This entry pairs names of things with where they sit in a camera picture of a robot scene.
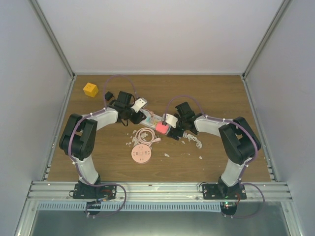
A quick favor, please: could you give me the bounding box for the white power strip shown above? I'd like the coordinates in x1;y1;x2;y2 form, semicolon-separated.
140;109;162;131

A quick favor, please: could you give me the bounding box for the pink square plug adapter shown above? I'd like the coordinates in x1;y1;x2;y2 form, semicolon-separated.
155;121;170;135

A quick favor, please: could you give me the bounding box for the black power adapter plug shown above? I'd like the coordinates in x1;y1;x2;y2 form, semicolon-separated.
104;91;114;101

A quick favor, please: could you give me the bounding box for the pink round power socket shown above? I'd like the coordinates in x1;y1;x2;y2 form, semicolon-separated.
131;144;152;164

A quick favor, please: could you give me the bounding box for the yellow cube socket adapter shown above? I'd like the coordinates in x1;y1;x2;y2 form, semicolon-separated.
83;83;98;98

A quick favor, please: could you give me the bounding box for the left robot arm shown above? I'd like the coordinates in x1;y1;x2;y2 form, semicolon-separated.
59;91;147;199

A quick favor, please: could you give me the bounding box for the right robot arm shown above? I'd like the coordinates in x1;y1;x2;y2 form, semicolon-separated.
162;102;261;199

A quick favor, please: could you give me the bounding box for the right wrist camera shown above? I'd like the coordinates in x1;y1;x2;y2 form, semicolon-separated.
162;114;178;128

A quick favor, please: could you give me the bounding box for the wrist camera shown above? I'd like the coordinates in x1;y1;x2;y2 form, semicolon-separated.
131;98;148;113
162;114;178;128

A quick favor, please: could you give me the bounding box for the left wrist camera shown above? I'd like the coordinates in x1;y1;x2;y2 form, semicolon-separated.
131;98;148;113

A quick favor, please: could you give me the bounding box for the pink coiled socket cable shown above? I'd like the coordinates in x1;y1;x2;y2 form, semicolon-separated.
135;127;163;145

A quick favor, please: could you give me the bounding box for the white coiled strip cable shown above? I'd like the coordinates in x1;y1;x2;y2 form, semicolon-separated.
183;132;204;149

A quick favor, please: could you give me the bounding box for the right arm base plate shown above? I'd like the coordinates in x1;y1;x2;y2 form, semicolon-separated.
199;182;247;200

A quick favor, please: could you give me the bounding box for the slotted cable duct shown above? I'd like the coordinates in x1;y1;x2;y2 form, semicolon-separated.
37;201;221;212

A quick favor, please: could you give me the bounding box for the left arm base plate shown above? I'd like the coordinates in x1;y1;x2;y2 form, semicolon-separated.
69;181;117;200

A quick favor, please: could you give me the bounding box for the aluminium mounting rail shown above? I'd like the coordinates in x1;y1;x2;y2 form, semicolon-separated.
27;181;293;202

